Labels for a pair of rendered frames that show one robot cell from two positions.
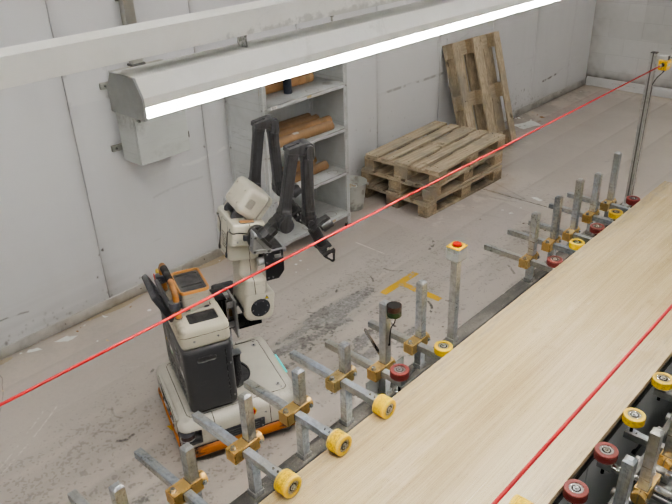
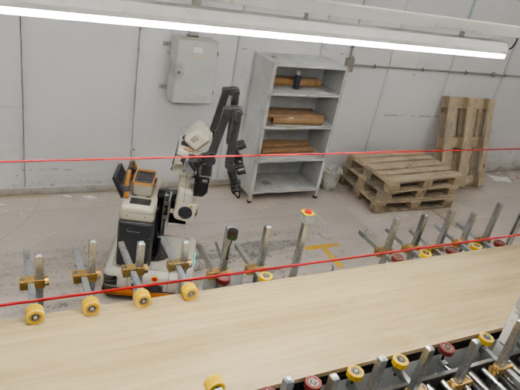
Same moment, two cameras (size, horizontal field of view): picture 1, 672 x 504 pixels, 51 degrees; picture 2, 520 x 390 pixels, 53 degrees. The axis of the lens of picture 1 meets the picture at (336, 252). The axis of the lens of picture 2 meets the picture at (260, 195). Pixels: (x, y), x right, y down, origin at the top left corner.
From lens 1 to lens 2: 1.02 m
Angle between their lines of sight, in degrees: 14
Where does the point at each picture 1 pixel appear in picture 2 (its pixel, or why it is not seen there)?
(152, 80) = not seen: outside the picture
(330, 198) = (309, 174)
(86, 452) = (53, 264)
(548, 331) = (347, 297)
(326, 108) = (325, 109)
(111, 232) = (143, 140)
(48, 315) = (84, 178)
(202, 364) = (129, 232)
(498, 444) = (244, 345)
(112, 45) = not seen: outside the picture
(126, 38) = not seen: outside the picture
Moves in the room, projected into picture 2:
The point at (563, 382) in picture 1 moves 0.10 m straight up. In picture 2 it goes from (326, 330) to (330, 316)
